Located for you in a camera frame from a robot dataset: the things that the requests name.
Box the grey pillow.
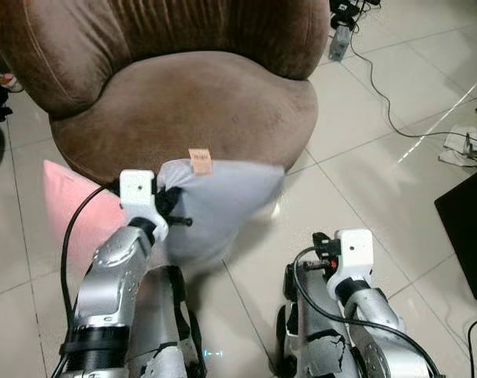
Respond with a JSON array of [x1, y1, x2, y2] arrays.
[[148, 157, 287, 272]]

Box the pink pillow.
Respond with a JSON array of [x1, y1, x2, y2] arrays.
[[42, 160, 129, 276]]

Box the brown sofa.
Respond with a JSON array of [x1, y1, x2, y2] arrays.
[[0, 0, 331, 186]]

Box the silver robot left leg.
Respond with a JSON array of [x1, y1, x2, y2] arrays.
[[132, 265, 208, 378]]

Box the black box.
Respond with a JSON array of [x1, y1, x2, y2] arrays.
[[434, 164, 477, 309]]

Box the grey box-shaped device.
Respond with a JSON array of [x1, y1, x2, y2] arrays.
[[330, 22, 352, 62]]

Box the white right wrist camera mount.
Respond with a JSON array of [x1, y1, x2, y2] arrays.
[[335, 229, 375, 286]]

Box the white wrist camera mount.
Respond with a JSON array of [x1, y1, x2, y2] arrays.
[[119, 169, 168, 241], [335, 229, 375, 286]]

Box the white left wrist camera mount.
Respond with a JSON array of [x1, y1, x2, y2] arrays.
[[119, 169, 168, 241]]

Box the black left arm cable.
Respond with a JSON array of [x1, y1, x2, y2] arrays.
[[60, 183, 123, 378]]

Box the long black floor cable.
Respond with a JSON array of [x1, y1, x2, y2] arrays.
[[350, 35, 477, 146]]

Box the black cable bundle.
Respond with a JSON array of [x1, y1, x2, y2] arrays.
[[330, 0, 381, 26]]

